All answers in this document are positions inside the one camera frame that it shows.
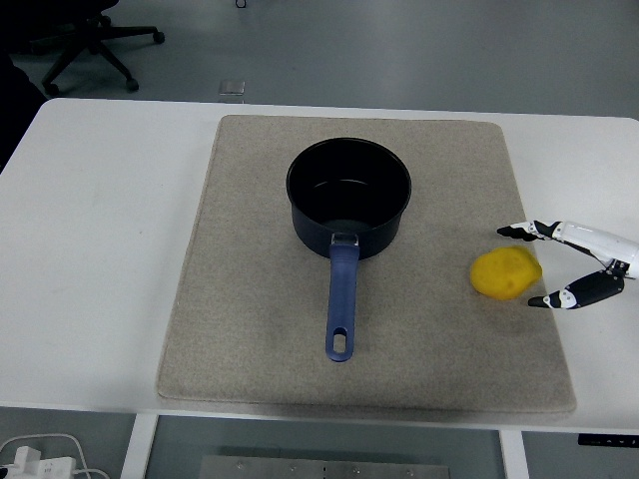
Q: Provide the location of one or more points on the grey metal plate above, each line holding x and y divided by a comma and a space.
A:
324, 469

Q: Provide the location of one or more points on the black office chair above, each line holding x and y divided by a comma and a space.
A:
85, 30

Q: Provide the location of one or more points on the beige fabric mat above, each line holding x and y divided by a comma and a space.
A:
259, 299

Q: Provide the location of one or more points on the white power strip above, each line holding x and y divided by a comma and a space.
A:
45, 466

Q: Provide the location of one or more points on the white table leg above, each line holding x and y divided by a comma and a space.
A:
513, 456
137, 449

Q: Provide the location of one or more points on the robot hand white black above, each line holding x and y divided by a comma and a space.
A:
599, 242

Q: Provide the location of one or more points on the yellow potato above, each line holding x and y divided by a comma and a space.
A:
504, 273

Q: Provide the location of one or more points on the person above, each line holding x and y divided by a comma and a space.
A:
15, 110

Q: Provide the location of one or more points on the silver floor socket plate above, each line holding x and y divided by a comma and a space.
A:
232, 88

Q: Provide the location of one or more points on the black table control panel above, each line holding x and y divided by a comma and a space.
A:
609, 440

